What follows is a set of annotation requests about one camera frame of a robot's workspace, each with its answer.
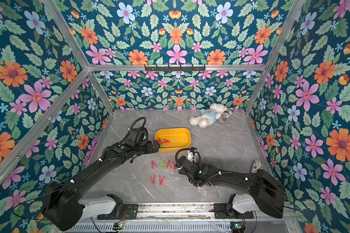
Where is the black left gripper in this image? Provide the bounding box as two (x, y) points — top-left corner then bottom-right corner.
(133, 139), (161, 156)

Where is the red clothespin row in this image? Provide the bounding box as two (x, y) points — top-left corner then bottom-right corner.
(151, 161), (157, 169)

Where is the yellow plastic storage box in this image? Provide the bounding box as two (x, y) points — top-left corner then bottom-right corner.
(155, 128), (192, 152)

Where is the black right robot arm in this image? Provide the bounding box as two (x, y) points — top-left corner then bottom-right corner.
(176, 156), (285, 218)

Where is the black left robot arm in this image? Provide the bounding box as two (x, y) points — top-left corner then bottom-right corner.
(41, 127), (160, 231)

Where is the pile of clothespins in box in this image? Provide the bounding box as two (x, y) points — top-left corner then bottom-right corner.
(157, 138), (171, 148)

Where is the white teddy bear blue shirt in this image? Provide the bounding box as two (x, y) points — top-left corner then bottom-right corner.
(190, 103), (228, 128)

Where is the patterned pouch near bear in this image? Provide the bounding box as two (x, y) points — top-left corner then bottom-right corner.
(218, 109), (233, 122)

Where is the aluminium front rail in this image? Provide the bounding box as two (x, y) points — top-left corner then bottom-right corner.
(55, 202), (297, 222)

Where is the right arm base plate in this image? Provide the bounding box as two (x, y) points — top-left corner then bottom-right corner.
(213, 203), (254, 219)

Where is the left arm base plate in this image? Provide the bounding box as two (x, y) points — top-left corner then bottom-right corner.
(97, 203), (139, 220)

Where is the black hook rail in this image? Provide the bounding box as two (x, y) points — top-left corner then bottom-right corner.
(144, 65), (206, 72)

